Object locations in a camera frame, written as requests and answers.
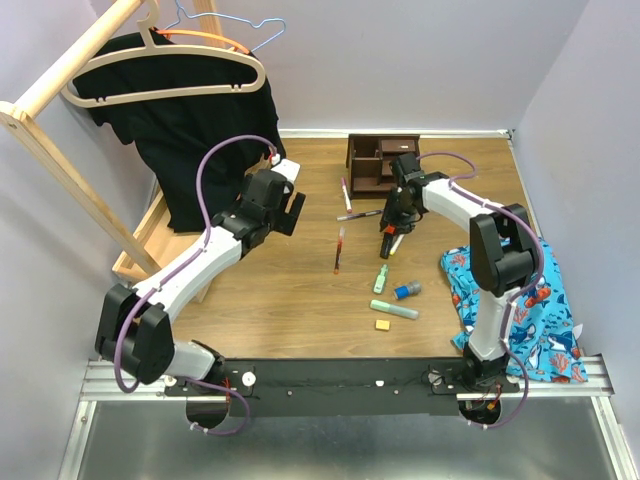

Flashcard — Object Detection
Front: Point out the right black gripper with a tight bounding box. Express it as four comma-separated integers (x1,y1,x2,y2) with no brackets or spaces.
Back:
378,187,418,236

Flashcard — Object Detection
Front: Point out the orange black highlighter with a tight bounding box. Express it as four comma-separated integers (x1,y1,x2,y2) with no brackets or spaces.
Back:
379,225,396,259

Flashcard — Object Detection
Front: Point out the yellow capped white marker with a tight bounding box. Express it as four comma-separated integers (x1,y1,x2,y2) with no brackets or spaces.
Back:
389,234,405,256

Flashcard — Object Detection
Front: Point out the red clear pen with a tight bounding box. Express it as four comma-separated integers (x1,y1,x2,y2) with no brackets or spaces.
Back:
333,227,346,275

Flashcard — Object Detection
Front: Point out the dark wooden desk organizer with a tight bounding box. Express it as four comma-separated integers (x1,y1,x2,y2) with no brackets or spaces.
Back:
345,134,420,199

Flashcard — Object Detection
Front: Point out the pink capped white marker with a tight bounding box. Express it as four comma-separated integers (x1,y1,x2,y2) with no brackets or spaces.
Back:
340,177,353,214

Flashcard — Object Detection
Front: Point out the mint green highlighter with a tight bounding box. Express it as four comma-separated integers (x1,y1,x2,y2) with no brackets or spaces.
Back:
369,300,419,320

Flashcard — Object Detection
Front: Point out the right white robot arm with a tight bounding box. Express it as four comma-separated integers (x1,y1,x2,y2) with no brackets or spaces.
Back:
380,153,544,392

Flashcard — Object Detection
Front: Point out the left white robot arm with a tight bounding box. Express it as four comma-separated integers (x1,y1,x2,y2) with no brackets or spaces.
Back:
95,159,305,395

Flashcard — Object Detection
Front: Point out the blue grey glue stick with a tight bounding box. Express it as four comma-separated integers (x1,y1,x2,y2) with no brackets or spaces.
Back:
393,281,422,300

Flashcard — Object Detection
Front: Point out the small tan eraser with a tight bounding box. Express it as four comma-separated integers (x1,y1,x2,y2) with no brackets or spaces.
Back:
375,320,390,331

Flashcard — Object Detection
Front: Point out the wooden clothes rack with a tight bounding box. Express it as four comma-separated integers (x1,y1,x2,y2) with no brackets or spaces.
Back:
0,0,276,304

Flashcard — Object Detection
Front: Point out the black t-shirt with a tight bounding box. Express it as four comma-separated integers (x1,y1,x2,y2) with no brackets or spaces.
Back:
72,32,287,234

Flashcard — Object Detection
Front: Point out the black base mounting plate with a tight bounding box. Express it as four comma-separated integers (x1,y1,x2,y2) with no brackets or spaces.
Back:
164,357,521,419

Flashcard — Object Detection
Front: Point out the blue shark print cloth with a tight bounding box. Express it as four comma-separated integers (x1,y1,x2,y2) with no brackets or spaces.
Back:
440,242,588,383

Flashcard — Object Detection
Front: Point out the orange plastic hanger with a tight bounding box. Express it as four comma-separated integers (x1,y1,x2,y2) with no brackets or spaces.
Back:
155,29,250,55

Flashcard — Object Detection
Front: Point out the beige wooden hanger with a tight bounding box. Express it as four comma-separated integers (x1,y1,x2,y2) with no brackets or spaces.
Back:
61,1,267,109

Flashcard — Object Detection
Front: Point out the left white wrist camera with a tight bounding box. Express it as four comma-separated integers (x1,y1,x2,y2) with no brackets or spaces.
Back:
270,154,301,194

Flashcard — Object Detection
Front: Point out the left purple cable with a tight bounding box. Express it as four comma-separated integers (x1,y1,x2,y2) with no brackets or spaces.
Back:
113,134,281,437

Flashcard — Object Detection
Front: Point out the blue wire hanger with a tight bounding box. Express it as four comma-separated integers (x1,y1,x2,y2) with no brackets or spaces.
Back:
157,0,286,53

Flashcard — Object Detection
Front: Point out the aluminium rail frame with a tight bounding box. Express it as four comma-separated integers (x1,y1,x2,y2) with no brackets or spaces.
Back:
60,356,639,479

